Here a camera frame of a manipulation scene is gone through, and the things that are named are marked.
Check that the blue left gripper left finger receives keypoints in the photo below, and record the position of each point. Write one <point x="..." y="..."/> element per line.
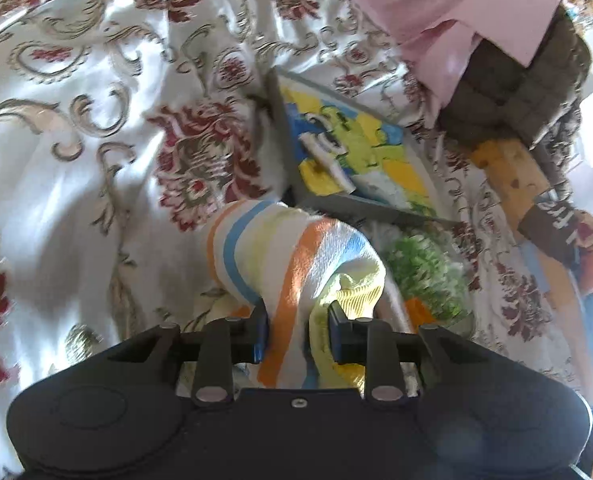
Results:
<point x="258" y="324"/>

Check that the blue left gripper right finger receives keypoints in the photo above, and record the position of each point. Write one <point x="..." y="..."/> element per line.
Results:
<point x="338" y="325"/>

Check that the striped yellow blue towel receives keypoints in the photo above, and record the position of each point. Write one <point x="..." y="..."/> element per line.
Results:
<point x="295" y="265"/>

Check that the bag of green foam pieces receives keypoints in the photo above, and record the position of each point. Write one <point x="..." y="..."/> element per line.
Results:
<point x="423" y="270"/>

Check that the grey tray with cartoon picture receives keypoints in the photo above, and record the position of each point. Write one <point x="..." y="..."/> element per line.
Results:
<point x="343" y="159"/>

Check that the floral satin bed cover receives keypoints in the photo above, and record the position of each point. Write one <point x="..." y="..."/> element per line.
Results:
<point x="127" y="125"/>

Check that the colourful patterned fabric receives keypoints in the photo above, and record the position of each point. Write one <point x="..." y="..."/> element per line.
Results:
<point x="565" y="233"/>

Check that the olive quilted blanket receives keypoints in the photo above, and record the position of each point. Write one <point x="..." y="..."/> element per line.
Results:
<point x="538" y="104"/>

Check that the pink hanging sheet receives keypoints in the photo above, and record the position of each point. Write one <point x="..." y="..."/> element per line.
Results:
<point x="438" y="37"/>

